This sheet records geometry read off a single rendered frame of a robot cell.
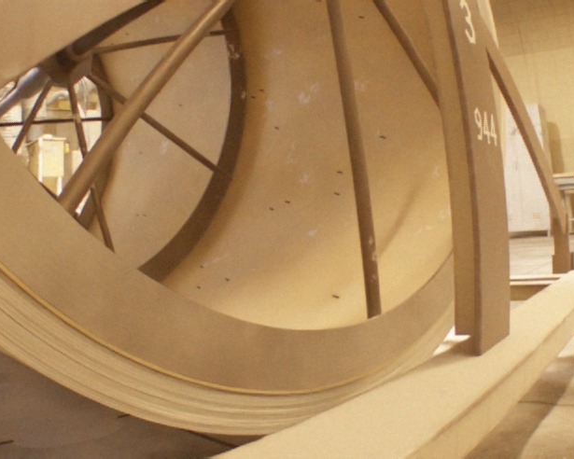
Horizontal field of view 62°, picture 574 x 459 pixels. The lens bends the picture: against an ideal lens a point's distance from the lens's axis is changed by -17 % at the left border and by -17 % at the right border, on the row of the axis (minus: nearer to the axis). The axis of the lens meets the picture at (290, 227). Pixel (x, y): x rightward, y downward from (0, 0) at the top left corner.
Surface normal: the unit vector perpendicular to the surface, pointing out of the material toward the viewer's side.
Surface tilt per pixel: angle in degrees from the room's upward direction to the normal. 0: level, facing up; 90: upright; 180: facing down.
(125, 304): 90
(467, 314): 90
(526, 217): 90
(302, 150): 66
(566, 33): 90
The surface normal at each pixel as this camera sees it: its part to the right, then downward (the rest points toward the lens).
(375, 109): -0.65, -0.22
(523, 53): -0.66, 0.04
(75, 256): 0.75, -0.05
